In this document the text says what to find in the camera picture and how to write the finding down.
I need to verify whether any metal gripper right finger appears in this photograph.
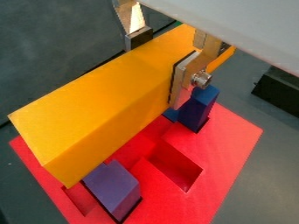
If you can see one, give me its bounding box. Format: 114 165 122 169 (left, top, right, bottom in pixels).
168 29 221 109

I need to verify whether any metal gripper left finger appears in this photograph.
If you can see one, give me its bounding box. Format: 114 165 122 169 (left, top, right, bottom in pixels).
112 0 153 52

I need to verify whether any long yellow block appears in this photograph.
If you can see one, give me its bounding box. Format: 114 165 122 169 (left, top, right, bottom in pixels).
6 24 237 190

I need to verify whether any red board with slots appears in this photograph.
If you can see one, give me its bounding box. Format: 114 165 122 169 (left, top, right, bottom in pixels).
10 104 262 224

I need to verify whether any left blue block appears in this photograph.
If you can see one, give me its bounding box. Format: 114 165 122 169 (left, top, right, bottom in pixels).
162 86 220 133

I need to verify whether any purple block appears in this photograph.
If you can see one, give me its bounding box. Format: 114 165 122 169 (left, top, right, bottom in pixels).
82 160 141 222

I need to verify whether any black angle bracket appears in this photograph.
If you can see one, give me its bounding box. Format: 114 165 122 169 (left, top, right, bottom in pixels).
250 66 299 118

